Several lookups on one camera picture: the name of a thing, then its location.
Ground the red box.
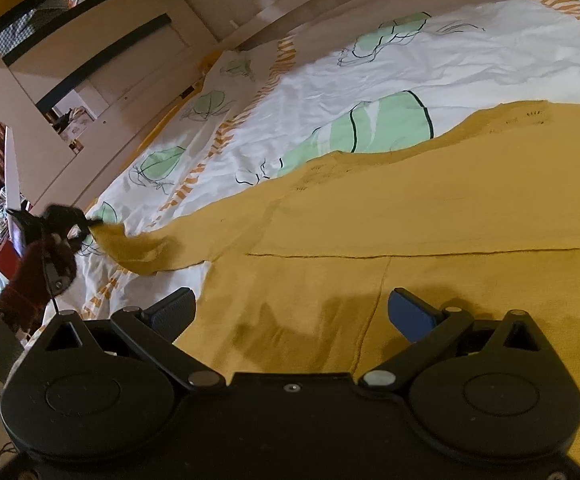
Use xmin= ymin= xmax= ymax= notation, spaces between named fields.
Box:
xmin=0 ymin=240 xmax=23 ymax=281

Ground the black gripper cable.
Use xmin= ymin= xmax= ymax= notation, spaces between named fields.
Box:
xmin=40 ymin=232 xmax=62 ymax=315

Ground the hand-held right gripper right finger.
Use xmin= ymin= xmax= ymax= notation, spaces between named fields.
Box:
xmin=360 ymin=288 xmax=540 ymax=390

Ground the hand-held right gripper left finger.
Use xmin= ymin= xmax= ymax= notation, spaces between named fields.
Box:
xmin=45 ymin=287 xmax=221 ymax=391

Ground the white leaf-print bed cover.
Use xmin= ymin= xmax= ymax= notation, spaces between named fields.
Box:
xmin=0 ymin=0 xmax=580 ymax=476

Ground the person's left hand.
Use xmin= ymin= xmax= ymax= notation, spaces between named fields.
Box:
xmin=0 ymin=237 xmax=78 ymax=331

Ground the white wooden bed frame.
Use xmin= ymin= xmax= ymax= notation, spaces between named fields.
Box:
xmin=0 ymin=0 xmax=231 ymax=211

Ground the yellow knit sweater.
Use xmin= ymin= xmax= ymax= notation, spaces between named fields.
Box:
xmin=92 ymin=100 xmax=580 ymax=466

